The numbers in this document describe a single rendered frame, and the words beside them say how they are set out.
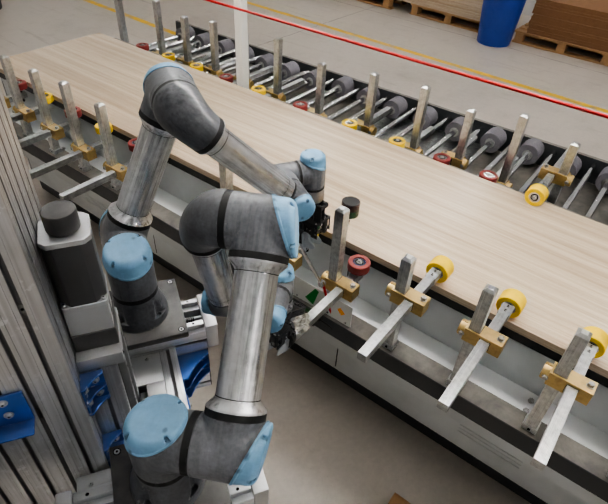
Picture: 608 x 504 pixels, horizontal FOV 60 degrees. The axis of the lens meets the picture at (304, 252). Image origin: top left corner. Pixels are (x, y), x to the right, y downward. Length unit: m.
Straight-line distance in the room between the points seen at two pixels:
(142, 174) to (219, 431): 0.68
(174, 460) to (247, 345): 0.24
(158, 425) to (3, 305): 0.33
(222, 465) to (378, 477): 1.46
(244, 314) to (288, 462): 1.48
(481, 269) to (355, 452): 0.99
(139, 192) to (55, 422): 0.57
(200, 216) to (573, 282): 1.42
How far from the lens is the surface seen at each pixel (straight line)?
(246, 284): 0.97
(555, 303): 1.93
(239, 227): 0.97
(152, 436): 1.00
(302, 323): 1.67
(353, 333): 1.89
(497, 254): 2.04
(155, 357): 1.52
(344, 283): 1.81
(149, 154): 1.34
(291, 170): 1.48
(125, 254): 1.35
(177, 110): 1.18
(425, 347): 2.01
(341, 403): 2.55
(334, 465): 2.39
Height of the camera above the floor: 2.11
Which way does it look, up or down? 40 degrees down
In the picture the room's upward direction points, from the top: 3 degrees clockwise
